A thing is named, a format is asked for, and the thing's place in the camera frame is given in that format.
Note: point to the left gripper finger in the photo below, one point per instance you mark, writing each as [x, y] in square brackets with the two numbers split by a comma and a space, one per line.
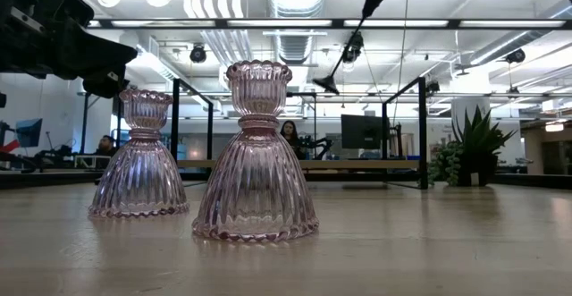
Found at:
[107, 86]
[94, 54]

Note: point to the person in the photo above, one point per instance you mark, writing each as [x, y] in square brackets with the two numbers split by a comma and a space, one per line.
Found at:
[106, 146]
[290, 135]

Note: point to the black ceiling spotlight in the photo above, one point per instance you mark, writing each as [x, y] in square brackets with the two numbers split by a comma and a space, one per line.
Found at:
[198, 54]
[516, 56]
[354, 48]

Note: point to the black computer monitor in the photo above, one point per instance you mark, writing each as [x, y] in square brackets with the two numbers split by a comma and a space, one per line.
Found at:
[362, 131]
[29, 132]

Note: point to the black aluminium table frame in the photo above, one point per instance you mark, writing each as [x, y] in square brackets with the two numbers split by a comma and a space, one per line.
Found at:
[527, 180]

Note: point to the artificial succulents in black pot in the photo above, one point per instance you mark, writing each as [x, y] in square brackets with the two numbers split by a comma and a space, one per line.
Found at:
[476, 166]

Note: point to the black metal candlestick holder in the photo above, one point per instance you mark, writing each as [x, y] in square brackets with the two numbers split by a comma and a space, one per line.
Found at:
[326, 85]

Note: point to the pink ribbed glass candle holder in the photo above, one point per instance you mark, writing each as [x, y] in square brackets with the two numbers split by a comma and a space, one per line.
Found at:
[140, 171]
[254, 175]

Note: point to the background black robot arm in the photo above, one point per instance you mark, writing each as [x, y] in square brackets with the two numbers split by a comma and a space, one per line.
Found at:
[313, 143]

